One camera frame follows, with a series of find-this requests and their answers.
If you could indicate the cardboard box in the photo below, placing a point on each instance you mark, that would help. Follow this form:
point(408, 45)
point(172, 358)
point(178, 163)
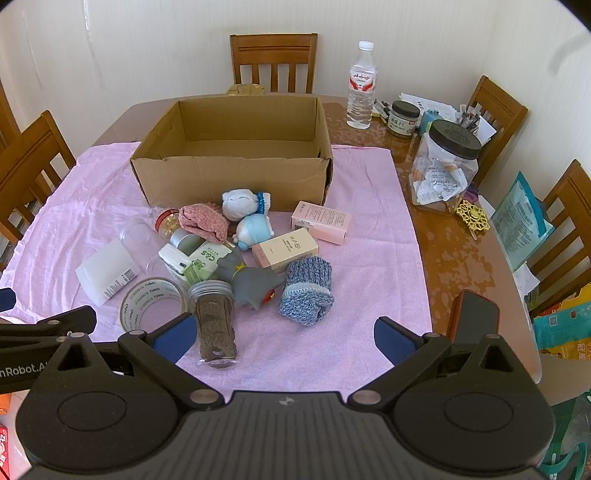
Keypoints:
point(231, 180)

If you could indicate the wooden dining chair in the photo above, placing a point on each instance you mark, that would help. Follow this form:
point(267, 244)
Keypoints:
point(7, 120)
point(32, 157)
point(570, 198)
point(498, 106)
point(272, 50)

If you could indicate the clear plastic jar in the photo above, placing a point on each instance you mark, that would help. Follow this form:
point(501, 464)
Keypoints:
point(136, 240)

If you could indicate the blue knitted sock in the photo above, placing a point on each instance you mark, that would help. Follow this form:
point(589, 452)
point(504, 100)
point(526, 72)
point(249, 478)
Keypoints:
point(307, 286)

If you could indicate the small jar with dark lid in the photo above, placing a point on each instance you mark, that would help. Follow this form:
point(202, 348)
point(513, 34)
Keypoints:
point(402, 119)

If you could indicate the pink cloth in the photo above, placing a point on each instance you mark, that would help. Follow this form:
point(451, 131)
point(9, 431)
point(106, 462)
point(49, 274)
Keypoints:
point(378, 230)

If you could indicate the red packet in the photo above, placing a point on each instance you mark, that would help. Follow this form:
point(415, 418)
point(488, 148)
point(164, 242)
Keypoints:
point(7, 443)

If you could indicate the colourful printed bag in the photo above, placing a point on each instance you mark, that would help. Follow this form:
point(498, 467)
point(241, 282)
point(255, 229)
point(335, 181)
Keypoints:
point(563, 323)

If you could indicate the clear tape roll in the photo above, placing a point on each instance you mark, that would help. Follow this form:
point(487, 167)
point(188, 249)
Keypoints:
point(138, 288)

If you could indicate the purple hair clip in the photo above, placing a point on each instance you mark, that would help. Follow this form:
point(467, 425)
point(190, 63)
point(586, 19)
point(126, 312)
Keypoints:
point(472, 190)

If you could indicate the green bag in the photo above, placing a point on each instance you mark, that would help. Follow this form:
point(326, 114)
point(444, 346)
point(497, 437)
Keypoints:
point(572, 429)

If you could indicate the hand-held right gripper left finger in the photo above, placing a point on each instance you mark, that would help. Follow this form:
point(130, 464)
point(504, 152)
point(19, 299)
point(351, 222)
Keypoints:
point(173, 336)

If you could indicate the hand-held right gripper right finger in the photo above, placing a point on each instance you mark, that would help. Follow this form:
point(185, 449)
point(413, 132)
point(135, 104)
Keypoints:
point(396, 339)

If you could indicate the grey shark toy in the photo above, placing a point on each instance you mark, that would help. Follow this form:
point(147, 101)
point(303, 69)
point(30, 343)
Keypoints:
point(249, 286)

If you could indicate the large clear jar black lid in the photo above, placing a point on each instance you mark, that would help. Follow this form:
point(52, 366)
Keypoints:
point(443, 170)

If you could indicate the smartphone with orange case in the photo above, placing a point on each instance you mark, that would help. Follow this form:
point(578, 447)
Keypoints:
point(478, 316)

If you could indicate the clear pen holder with pens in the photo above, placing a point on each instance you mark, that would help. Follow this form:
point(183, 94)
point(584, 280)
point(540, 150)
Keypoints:
point(468, 121)

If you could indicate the blue and white bunny figure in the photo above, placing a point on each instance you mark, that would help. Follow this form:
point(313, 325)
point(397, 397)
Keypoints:
point(251, 230)

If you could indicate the green tissue packet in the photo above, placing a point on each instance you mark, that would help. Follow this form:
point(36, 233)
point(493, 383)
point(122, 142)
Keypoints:
point(175, 261)
point(207, 261)

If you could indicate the clear jar with brown sock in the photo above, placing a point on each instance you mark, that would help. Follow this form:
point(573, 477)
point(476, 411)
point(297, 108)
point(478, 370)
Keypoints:
point(214, 323)

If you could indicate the clear plastic water bottle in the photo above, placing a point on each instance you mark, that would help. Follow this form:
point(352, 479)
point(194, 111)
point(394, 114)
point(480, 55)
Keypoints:
point(361, 97)

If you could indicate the beige carton box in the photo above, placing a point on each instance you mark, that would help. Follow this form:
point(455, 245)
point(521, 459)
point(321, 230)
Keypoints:
point(286, 249)

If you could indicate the yellow packets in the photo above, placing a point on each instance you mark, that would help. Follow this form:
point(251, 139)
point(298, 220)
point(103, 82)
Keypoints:
point(244, 88)

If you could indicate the white plush toy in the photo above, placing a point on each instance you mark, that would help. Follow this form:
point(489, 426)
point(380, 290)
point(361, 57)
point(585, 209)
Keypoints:
point(240, 203)

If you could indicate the small grey-green jar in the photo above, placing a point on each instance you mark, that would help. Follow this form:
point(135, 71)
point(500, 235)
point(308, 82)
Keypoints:
point(187, 241)

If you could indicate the teal packet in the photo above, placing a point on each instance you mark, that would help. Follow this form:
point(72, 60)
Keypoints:
point(519, 221)

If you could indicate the small blue box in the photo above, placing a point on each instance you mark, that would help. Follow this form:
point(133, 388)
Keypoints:
point(430, 121)

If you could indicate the gold ornament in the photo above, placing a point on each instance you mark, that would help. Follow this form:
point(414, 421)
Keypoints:
point(473, 219)

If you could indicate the glass jar with yellow capsules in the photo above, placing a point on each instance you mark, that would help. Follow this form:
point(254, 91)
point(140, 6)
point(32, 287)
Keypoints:
point(167, 222)

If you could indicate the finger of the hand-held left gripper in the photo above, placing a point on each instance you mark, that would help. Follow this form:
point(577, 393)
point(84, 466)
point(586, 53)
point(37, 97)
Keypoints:
point(69, 321)
point(5, 300)

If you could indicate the frosted white container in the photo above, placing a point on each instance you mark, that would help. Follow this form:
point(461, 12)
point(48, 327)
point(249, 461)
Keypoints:
point(108, 267)

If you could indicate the pink carton box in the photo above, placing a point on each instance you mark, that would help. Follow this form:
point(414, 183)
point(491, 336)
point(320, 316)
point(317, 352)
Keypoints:
point(321, 221)

